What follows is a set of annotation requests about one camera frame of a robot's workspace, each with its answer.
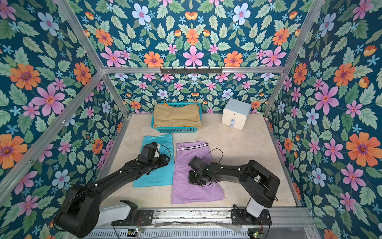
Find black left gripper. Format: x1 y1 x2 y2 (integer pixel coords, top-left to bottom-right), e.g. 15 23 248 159
146 152 172 170

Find teal pants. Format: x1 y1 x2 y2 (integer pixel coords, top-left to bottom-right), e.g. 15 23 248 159
133 134 175 188

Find purple pants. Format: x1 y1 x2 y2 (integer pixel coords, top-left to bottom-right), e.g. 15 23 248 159
171 140 225 205

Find khaki pants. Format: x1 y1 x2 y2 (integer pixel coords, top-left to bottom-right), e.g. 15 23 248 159
153 103 202 129

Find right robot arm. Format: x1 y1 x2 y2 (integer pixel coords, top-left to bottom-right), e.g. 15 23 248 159
188 157 281 218

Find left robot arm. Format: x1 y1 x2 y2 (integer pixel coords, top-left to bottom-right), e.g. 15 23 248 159
53 154 170 238

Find green circuit board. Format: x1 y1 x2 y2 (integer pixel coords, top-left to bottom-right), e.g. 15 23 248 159
126 228 142 237

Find white blue drawer box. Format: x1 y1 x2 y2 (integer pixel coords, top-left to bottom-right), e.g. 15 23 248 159
221 99 251 130

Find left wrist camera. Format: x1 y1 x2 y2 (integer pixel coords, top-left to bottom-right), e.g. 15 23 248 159
138 142 158 165

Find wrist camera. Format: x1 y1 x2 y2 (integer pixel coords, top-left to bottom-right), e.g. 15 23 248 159
138 142 158 165
188 156 208 173

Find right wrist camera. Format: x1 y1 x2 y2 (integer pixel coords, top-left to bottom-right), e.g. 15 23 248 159
188 156 208 173

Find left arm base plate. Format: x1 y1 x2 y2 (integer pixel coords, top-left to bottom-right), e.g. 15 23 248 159
111 209 154 227

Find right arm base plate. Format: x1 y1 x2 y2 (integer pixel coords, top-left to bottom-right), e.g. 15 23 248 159
230 205 272 226

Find black wall hook rail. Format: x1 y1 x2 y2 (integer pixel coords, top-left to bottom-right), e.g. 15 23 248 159
160 67 223 75

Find aluminium cage frame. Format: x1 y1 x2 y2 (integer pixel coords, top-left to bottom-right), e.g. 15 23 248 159
1 1 317 239

